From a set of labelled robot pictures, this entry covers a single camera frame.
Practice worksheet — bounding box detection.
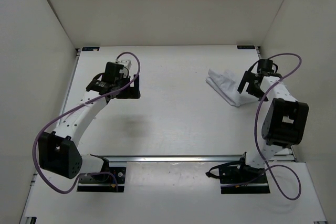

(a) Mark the white skirt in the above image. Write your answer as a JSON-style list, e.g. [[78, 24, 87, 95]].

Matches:
[[205, 68, 259, 108]]

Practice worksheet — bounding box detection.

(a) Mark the black cable at right base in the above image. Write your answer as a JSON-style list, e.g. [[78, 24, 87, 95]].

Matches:
[[205, 163, 245, 179]]

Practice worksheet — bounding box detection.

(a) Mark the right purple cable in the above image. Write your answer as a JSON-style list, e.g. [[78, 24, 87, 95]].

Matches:
[[220, 52, 302, 201]]

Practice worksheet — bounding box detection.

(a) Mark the right blue corner label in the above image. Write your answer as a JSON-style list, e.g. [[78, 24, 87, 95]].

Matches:
[[237, 45, 255, 50]]

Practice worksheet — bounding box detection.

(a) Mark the blue corner label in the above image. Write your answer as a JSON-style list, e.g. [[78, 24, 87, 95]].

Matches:
[[81, 47, 100, 51], [237, 45, 255, 50]]

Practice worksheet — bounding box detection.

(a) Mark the aluminium front rail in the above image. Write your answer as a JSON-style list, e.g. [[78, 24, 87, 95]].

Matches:
[[106, 155, 240, 163]]

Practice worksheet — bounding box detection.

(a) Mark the purple cable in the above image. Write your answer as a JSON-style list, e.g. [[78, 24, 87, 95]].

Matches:
[[32, 51, 141, 195], [220, 52, 302, 201]]

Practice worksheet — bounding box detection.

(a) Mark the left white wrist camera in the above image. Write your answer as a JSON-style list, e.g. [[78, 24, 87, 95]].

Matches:
[[115, 59, 132, 70]]

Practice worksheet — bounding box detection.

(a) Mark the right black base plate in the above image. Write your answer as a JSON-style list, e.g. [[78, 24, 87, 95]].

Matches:
[[218, 165, 270, 195]]

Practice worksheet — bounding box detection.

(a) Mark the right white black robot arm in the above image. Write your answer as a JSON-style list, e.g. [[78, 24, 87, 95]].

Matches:
[[235, 59, 309, 182]]

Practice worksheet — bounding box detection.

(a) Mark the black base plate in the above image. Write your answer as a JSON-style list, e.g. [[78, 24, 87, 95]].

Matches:
[[77, 162, 127, 193], [218, 165, 270, 195]]

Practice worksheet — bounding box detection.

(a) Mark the left blue corner label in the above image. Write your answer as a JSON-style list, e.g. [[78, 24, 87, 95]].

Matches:
[[81, 47, 100, 51]]

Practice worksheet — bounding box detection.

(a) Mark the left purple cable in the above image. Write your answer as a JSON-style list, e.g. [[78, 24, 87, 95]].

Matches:
[[32, 51, 141, 195]]

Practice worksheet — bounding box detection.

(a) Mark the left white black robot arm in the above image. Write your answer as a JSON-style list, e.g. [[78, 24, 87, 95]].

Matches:
[[38, 60, 140, 181]]

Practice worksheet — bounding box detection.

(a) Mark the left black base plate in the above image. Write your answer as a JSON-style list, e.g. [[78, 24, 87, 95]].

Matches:
[[77, 162, 127, 193]]

